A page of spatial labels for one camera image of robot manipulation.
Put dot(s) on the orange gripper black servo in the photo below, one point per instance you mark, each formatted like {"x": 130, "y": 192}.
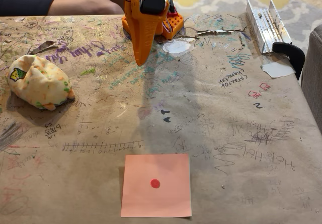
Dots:
{"x": 145, "y": 20}

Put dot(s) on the aluminium rail bracket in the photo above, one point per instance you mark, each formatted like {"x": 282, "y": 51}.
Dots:
{"x": 266, "y": 32}

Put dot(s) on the pink square sticky note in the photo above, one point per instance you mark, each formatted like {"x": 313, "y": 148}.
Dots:
{"x": 141, "y": 198}

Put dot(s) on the grey upholstered sofa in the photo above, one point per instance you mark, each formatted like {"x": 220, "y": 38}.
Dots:
{"x": 313, "y": 83}

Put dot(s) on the scribbled brown paper table cover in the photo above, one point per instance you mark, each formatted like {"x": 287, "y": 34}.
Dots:
{"x": 226, "y": 158}

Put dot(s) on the grey yellow patterned rug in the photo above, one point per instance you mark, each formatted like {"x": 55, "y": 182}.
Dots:
{"x": 226, "y": 0}

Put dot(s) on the white patterned plush toy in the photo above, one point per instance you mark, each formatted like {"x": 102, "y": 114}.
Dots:
{"x": 40, "y": 83}

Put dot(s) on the black clamp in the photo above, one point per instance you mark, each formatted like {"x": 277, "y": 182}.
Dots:
{"x": 294, "y": 55}

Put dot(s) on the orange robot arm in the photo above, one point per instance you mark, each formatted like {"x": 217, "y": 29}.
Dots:
{"x": 174, "y": 24}

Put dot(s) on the person bare forearm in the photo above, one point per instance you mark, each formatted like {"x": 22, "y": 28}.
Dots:
{"x": 83, "y": 6}

